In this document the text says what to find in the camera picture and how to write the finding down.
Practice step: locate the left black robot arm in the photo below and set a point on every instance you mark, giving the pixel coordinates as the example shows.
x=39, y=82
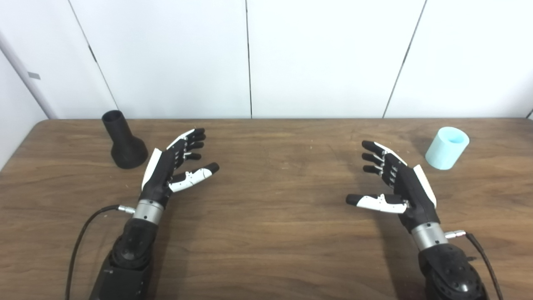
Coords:
x=131, y=254

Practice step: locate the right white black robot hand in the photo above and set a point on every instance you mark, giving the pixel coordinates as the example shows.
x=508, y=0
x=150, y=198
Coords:
x=412, y=191

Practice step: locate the black funnel-shaped nozzle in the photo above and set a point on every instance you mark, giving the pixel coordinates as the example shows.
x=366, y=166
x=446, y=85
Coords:
x=125, y=150

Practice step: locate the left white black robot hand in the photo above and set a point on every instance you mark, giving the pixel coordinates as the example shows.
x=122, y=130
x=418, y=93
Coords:
x=158, y=173

